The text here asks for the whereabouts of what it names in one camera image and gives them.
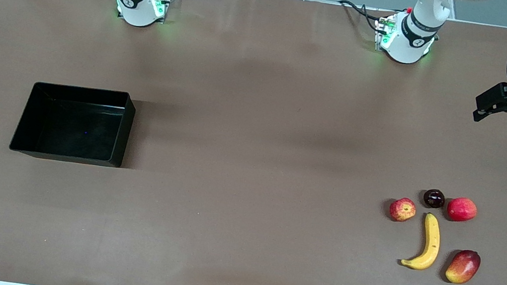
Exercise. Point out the yellow banana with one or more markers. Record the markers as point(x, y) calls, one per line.
point(431, 239)

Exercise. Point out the red yellow mango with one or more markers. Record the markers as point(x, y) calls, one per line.
point(463, 267)

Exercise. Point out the black plastic box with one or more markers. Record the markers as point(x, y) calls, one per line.
point(75, 126)

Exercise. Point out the red yellow apple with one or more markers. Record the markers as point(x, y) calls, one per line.
point(403, 209)

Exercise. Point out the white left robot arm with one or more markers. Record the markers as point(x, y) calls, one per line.
point(412, 35)

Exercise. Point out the dark purple plum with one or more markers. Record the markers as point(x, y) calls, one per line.
point(434, 198)

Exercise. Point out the red peach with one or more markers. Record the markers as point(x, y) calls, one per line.
point(462, 209)

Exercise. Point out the brown table cover sheet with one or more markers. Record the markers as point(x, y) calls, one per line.
point(261, 88)

